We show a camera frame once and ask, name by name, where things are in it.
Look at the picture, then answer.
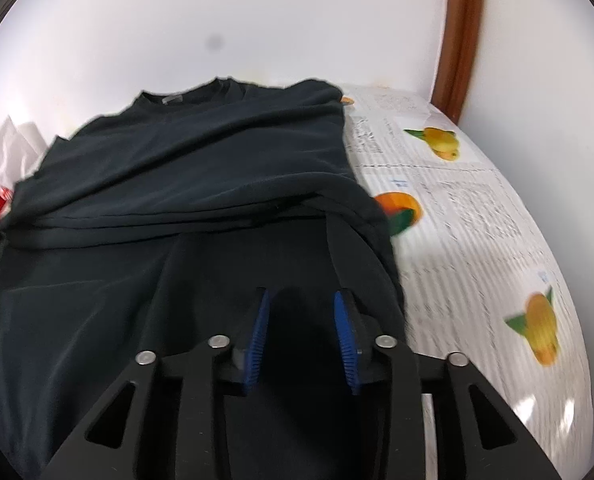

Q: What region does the brown wooden door frame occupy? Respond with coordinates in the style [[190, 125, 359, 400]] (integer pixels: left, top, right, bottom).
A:
[[429, 0, 488, 126]]

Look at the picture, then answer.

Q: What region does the white plastic bag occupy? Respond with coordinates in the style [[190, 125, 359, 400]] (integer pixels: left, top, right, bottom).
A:
[[0, 115, 48, 186]]

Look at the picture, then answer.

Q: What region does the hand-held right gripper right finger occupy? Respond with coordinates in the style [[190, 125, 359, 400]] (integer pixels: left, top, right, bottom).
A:
[[332, 287, 564, 480]]

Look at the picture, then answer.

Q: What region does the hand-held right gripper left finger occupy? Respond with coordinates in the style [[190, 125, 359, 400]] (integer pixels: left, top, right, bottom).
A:
[[40, 287, 271, 480]]

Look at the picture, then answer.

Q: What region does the black sweatshirt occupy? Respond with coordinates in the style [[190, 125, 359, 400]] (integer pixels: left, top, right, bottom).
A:
[[0, 76, 408, 480]]

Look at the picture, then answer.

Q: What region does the fruit print tablecloth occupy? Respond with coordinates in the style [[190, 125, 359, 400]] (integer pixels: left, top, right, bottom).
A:
[[339, 82, 594, 480]]

